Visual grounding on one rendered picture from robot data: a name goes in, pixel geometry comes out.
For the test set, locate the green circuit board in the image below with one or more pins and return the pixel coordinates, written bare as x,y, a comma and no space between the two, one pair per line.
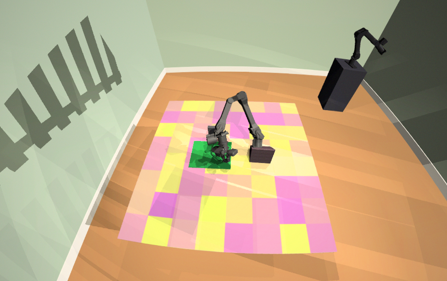
203,157

